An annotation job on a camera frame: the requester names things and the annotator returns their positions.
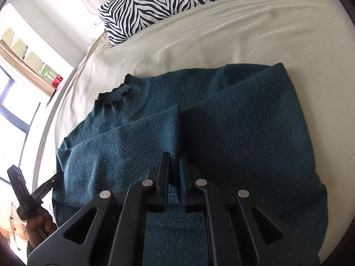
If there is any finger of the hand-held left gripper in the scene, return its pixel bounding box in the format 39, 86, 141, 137
43, 171, 65, 191

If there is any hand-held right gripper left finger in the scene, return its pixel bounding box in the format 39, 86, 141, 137
27, 152, 170, 266

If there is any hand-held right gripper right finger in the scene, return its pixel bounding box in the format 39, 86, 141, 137
179, 155, 321, 266

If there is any teal knit sweater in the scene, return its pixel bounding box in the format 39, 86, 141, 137
53, 63, 329, 266

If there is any person's left hand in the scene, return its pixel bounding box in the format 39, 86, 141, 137
25, 208, 57, 252

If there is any dark framed window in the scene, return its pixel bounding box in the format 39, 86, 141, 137
0, 66, 42, 133

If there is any beige curtain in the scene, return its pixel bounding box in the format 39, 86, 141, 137
0, 39, 57, 96

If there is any bed with beige sheet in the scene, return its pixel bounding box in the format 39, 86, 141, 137
28, 0, 355, 266

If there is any zebra print pillow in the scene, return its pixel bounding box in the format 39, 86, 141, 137
98, 0, 233, 46

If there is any white wall shelf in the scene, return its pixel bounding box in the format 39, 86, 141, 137
0, 28, 65, 90

